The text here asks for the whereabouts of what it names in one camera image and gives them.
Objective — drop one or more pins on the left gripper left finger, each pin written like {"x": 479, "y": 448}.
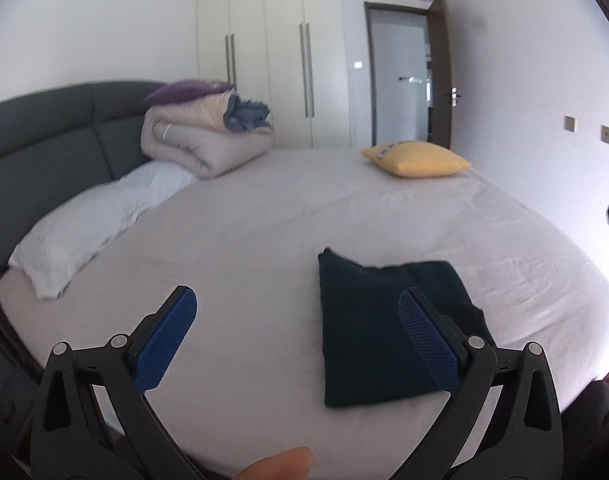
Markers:
{"x": 92, "y": 419}

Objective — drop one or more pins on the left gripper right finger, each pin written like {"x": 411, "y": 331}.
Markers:
{"x": 502, "y": 419}

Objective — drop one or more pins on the dark green sweater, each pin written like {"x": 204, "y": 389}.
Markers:
{"x": 368, "y": 357}

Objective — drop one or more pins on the left hand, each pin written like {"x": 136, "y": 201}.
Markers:
{"x": 293, "y": 464}

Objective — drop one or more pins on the bed with white sheet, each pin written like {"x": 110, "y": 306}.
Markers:
{"x": 248, "y": 380}

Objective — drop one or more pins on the white pillow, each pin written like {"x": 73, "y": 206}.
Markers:
{"x": 70, "y": 236}

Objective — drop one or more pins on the brown door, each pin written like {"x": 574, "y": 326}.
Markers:
{"x": 413, "y": 93}

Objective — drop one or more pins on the yellow pillow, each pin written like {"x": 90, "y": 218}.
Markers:
{"x": 414, "y": 159}

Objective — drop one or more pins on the dark grey headboard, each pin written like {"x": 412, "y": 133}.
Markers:
{"x": 57, "y": 143}

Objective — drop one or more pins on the folded beige duvet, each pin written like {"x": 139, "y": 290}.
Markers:
{"x": 195, "y": 136}

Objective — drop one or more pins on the blue grey garment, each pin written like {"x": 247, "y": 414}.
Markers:
{"x": 245, "y": 115}

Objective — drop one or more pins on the purple pillow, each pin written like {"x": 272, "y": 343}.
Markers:
{"x": 186, "y": 90}

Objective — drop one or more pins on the cream wardrobe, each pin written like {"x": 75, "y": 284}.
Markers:
{"x": 289, "y": 54}

